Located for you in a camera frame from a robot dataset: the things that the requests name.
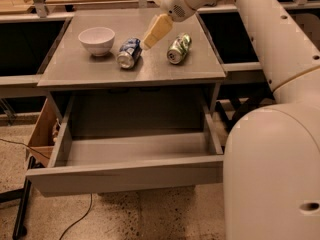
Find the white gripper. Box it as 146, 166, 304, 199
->
142, 0, 195, 50

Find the blue pepsi can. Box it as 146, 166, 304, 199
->
117, 38, 142, 69

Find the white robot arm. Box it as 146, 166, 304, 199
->
143, 0, 320, 240

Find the green soda can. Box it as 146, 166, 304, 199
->
167, 33, 192, 64

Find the grey cabinet with top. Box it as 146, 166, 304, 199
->
37, 7, 227, 118

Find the open grey top drawer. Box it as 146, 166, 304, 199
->
26, 93, 223, 196

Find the white ceramic bowl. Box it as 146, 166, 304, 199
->
78, 27, 115, 56

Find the black office chair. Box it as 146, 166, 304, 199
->
215, 83, 274, 132

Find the brown cardboard box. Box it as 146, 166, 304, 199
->
28, 100, 60, 167

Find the black table leg stand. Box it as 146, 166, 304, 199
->
0, 156, 38, 240

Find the black floor cable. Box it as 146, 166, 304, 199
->
0, 137, 94, 240

